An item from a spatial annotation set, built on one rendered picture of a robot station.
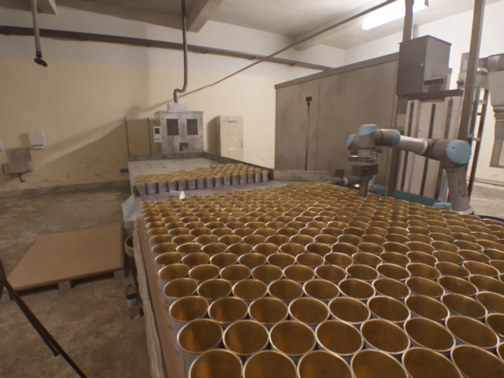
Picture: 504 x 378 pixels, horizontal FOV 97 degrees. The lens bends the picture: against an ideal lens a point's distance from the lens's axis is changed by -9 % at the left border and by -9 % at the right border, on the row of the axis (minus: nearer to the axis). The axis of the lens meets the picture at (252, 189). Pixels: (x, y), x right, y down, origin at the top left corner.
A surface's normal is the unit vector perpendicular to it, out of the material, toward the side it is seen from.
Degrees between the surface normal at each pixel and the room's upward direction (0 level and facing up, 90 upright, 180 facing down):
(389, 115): 90
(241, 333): 88
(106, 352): 0
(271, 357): 89
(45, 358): 0
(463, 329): 89
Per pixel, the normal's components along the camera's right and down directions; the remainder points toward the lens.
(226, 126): 0.47, 0.21
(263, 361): 0.19, 0.20
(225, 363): -0.29, 0.20
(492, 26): -0.89, 0.11
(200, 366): 0.74, 0.13
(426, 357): -0.51, 0.18
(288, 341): -0.06, 0.21
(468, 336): -0.75, 0.15
